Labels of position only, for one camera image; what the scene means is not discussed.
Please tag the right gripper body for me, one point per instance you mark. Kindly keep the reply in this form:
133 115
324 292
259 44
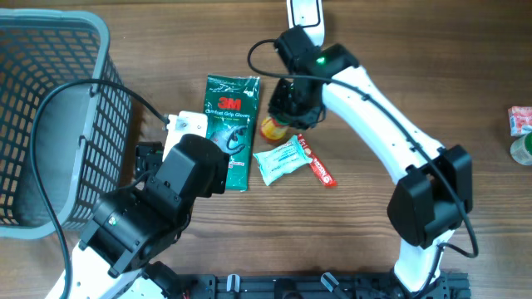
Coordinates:
289 105

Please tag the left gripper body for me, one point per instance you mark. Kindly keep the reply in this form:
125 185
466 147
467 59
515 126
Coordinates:
149 156

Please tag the sriracha bottle green cap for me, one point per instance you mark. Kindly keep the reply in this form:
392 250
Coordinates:
272 130

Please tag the mint green wipes packet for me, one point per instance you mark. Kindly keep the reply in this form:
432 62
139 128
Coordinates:
282 160

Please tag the green 3M gloves packet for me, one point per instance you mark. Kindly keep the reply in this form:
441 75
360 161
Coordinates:
231 104

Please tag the red sachet pack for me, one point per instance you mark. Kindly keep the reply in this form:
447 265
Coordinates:
316 165

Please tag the red white tissue packet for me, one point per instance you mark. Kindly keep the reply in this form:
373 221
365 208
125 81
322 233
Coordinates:
520 118

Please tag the green lid jar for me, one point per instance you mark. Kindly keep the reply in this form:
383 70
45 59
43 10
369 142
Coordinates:
520 150

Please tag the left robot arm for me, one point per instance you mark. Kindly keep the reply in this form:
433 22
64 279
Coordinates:
130 226

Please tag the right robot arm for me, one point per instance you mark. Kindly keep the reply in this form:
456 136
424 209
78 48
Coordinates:
433 184

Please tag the white barcode scanner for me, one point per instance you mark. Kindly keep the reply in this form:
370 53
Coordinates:
307 14

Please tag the grey plastic mesh basket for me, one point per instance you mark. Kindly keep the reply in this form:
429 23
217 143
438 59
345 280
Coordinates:
64 126

